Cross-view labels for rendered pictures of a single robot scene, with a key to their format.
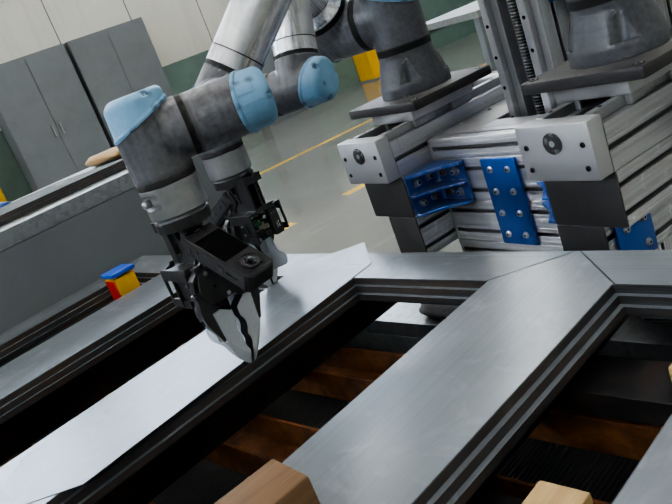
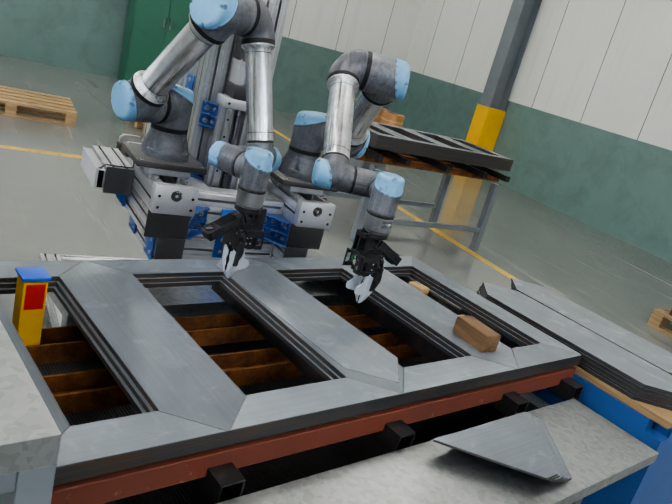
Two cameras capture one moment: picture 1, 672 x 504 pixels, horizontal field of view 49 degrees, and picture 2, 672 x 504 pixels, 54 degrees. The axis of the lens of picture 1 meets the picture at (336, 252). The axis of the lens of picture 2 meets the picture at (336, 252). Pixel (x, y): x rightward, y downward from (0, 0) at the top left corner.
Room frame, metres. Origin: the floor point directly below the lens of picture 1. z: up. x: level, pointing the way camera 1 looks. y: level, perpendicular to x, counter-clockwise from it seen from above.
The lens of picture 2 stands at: (1.12, 1.82, 1.53)
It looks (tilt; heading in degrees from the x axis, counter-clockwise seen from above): 18 degrees down; 266
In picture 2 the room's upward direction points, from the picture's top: 16 degrees clockwise
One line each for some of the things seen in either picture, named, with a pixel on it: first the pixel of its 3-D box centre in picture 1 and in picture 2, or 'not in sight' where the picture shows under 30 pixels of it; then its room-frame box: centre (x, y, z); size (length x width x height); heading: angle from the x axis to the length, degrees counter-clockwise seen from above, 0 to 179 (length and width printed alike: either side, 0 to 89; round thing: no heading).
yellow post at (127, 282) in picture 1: (136, 312); (27, 317); (1.65, 0.48, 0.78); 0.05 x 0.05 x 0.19; 39
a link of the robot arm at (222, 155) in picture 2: not in sight; (233, 159); (1.33, 0.04, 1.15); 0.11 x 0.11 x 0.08; 54
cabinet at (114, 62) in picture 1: (132, 106); not in sight; (9.95, 1.78, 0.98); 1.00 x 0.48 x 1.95; 119
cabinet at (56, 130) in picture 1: (56, 136); not in sight; (9.43, 2.70, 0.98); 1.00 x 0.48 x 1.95; 119
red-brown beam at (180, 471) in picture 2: not in sight; (381, 406); (0.83, 0.51, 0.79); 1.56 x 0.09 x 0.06; 39
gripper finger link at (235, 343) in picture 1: (222, 335); (361, 290); (0.90, 0.18, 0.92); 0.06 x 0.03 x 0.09; 39
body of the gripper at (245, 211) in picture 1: (248, 208); (245, 226); (1.25, 0.11, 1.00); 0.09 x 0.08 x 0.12; 39
